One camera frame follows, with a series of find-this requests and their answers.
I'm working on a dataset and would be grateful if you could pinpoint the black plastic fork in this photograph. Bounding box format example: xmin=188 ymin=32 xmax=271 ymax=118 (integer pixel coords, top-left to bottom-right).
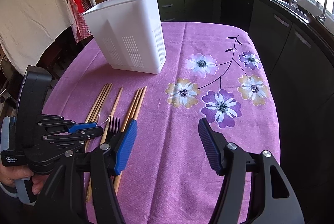
xmin=106 ymin=116 xmax=121 ymax=143

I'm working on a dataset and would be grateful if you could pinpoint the red-handled patterned chopstick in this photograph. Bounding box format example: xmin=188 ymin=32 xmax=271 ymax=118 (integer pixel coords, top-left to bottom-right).
xmin=127 ymin=88 xmax=143 ymax=124
xmin=121 ymin=88 xmax=141 ymax=132

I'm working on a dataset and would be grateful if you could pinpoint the plain bamboo chopstick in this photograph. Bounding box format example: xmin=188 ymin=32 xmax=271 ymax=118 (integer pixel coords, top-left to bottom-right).
xmin=113 ymin=86 xmax=147 ymax=194

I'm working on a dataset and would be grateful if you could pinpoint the white plastic utensil holder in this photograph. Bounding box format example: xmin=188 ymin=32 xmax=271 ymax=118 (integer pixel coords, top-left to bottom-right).
xmin=83 ymin=0 xmax=166 ymax=74

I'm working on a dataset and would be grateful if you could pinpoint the single light bamboo chopstick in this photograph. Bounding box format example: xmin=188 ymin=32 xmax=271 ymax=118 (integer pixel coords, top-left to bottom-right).
xmin=100 ymin=87 xmax=123 ymax=144

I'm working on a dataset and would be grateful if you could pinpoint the chrome kitchen faucet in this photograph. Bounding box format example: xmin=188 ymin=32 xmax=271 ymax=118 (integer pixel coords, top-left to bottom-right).
xmin=316 ymin=0 xmax=333 ymax=25

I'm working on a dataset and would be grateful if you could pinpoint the person's left hand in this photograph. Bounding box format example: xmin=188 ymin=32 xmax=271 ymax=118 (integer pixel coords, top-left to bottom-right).
xmin=0 ymin=160 xmax=49 ymax=196

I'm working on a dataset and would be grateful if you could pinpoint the purple floral tablecloth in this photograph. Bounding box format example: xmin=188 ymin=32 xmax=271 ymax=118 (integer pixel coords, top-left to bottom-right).
xmin=43 ymin=23 xmax=281 ymax=223

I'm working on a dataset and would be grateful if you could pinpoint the white hanging cloth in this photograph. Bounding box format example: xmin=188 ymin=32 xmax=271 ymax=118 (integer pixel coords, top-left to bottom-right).
xmin=1 ymin=0 xmax=74 ymax=74

